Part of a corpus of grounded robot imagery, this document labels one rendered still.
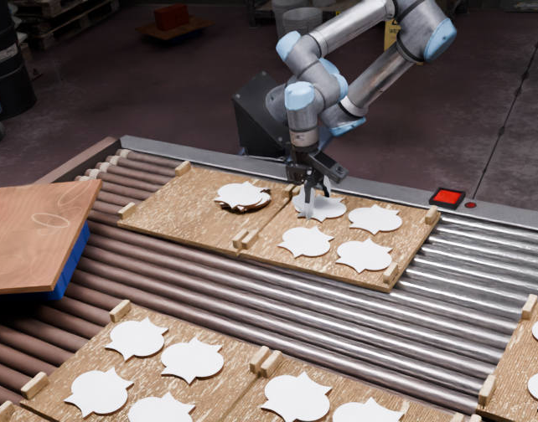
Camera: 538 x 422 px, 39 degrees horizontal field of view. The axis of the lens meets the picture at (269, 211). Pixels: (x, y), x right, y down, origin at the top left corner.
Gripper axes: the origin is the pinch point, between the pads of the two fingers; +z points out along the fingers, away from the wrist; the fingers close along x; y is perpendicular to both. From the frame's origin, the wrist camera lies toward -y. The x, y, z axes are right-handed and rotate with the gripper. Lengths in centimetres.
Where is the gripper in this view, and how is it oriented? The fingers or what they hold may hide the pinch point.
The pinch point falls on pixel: (320, 208)
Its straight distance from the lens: 207.0
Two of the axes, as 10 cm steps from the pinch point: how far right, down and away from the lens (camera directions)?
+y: -8.5, -1.5, 5.0
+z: 1.4, 8.5, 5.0
